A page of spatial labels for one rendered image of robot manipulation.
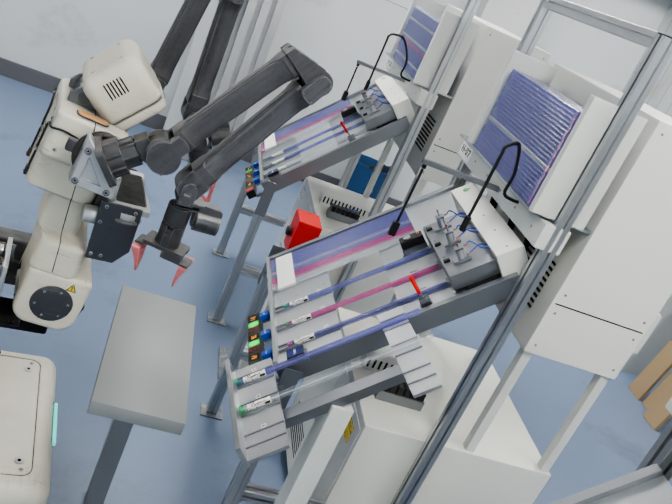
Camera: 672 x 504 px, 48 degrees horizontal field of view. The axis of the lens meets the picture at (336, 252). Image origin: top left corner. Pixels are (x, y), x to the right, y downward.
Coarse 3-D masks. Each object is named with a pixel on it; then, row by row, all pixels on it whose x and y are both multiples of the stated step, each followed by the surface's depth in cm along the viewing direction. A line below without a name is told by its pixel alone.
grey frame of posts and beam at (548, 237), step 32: (544, 0) 242; (640, 64) 180; (640, 96) 180; (608, 128) 185; (480, 160) 242; (608, 160) 186; (576, 192) 189; (544, 224) 193; (544, 256) 196; (256, 288) 278; (512, 320) 204; (480, 352) 210; (224, 384) 291; (448, 416) 215; (416, 480) 225
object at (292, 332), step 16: (288, 288) 246; (304, 288) 242; (320, 288) 238; (304, 304) 233; (320, 304) 230; (288, 320) 228; (320, 320) 222; (336, 320) 218; (288, 336) 220; (320, 336) 214; (336, 336) 211
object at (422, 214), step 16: (448, 192) 263; (416, 208) 262; (432, 208) 257; (448, 208) 253; (416, 224) 251; (384, 256) 241; (400, 256) 237; (432, 256) 230; (400, 272) 228; (432, 272) 222; (400, 288) 221; (448, 288) 211; (464, 288) 208; (416, 304) 210
